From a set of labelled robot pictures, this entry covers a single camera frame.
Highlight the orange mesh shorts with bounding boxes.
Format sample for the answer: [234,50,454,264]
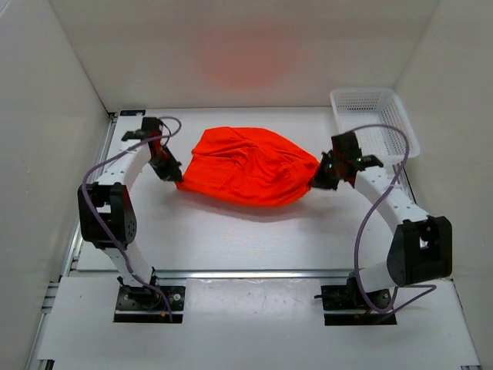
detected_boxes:
[176,126,319,207]

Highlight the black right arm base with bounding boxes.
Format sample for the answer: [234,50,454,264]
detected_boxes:
[314,272,397,327]

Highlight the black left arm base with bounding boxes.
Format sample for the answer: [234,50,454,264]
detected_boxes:
[113,277,186,324]

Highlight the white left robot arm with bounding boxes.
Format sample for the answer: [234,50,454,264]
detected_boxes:
[77,136,181,308]

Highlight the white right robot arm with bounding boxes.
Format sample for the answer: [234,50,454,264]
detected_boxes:
[311,151,453,308]

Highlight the white plastic mesh basket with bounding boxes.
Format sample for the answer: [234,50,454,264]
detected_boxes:
[330,87,421,166]

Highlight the black corner label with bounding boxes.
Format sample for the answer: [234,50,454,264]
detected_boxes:
[119,109,146,116]

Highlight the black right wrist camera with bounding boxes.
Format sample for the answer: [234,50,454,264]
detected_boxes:
[331,131,384,170]

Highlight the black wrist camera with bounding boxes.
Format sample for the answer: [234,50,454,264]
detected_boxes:
[122,117,163,142]
[331,131,384,170]

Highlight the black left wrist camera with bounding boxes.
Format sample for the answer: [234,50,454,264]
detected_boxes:
[122,117,163,142]

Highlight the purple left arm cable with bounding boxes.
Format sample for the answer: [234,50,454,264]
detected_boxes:
[82,116,183,323]

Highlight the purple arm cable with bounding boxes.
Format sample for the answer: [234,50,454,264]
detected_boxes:
[82,116,183,323]
[346,123,438,323]

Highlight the aluminium right frame rail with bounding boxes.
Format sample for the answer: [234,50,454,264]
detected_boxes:
[394,168,417,205]

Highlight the aluminium frame rail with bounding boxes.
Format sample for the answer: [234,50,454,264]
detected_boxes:
[25,111,118,370]
[394,168,417,205]

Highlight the aluminium table edge rail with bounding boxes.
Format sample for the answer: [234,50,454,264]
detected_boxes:
[156,269,350,280]

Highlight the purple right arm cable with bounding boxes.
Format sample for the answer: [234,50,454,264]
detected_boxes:
[346,123,438,323]

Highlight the aluminium left frame rail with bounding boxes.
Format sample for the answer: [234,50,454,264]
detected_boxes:
[25,111,118,370]

